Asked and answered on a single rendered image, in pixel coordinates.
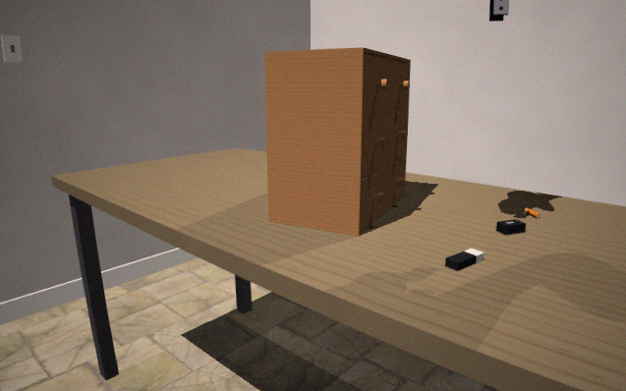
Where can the small brown wooden chest of drawers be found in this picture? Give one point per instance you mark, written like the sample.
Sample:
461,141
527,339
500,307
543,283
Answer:
314,137

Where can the brown wooden drawer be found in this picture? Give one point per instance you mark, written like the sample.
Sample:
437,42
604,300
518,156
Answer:
397,133
372,196
376,83
375,132
395,186
399,86

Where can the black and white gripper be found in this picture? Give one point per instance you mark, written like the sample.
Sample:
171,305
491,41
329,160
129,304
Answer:
499,8

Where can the black 9v battery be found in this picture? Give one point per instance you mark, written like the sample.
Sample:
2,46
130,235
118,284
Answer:
509,227

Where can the black and white eraser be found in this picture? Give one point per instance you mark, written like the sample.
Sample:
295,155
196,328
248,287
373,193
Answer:
464,259

